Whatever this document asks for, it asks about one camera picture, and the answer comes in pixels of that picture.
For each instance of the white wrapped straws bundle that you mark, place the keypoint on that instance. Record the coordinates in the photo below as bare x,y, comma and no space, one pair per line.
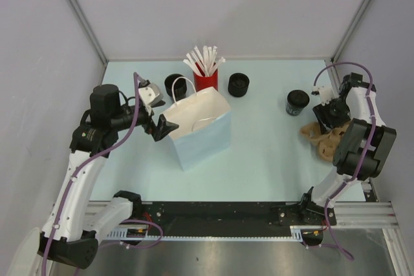
203,63

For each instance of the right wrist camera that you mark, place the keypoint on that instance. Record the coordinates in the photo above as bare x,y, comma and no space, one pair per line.
325,94

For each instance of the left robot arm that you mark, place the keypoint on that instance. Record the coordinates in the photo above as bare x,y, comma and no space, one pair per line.
68,237

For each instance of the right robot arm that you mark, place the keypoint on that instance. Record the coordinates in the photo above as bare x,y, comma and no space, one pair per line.
349,133

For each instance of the light blue paper bag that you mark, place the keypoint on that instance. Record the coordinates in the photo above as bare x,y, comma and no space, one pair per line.
204,120

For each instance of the brown cardboard cup carrier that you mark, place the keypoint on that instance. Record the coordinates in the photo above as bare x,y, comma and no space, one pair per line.
327,145

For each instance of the black lid stack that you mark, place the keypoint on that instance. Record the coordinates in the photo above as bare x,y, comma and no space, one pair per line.
238,84

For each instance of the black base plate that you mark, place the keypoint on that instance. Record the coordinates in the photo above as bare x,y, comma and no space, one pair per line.
233,218

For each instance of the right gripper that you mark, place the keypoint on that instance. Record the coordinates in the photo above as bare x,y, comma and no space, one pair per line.
321,112

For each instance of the black coffee cup stack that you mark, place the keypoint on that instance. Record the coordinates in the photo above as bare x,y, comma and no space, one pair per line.
175,84

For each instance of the grey slotted cable duct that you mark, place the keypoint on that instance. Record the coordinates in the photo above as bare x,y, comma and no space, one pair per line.
277,234

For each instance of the single black coffee cup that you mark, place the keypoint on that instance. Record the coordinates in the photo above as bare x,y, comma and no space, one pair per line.
292,109

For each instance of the red straw holder cup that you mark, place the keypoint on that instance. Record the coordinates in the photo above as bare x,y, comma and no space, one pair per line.
203,82

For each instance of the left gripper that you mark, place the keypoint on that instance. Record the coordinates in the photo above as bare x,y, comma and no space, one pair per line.
159,130

